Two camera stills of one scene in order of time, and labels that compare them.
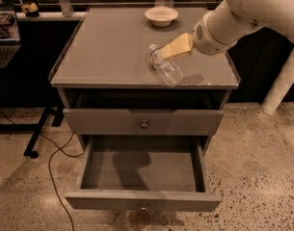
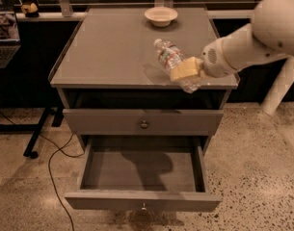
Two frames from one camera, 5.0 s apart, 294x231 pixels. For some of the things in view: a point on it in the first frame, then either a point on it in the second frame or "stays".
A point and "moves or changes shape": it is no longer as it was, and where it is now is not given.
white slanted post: (282, 82) stays
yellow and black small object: (30, 9) stays
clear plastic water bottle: (167, 67) moves or changes shape
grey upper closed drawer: (142, 122) stays
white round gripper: (204, 39) → (213, 63)
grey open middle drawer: (145, 172) stays
